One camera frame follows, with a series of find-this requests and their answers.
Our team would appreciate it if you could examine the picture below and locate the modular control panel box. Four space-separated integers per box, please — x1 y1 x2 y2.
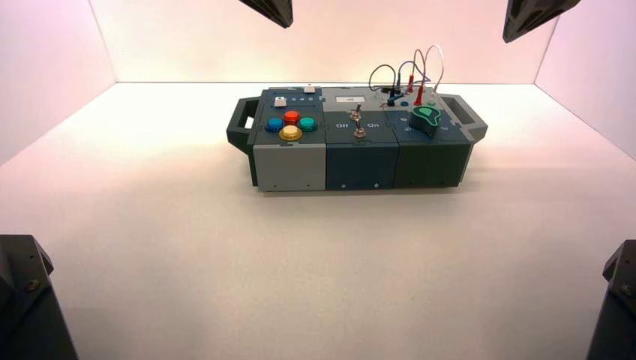
226 85 489 193

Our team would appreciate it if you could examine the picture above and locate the yellow round push button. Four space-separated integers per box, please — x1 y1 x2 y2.
278 124 304 142

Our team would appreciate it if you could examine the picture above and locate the green rotary knob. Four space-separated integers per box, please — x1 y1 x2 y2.
409 105 443 139

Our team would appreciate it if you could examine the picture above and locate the black overhead light fixture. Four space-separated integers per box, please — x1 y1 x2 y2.
237 0 295 29
502 0 582 44

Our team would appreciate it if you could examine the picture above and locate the black jumper cable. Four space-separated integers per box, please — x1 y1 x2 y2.
368 64 403 107

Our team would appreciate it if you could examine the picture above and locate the purple jumper cable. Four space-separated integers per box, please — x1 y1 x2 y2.
395 60 432 98

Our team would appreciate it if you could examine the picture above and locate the red jumper cable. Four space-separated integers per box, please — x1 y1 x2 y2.
406 48 428 107

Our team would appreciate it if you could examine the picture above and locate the white jumper cable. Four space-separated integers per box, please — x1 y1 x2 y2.
423 43 446 95

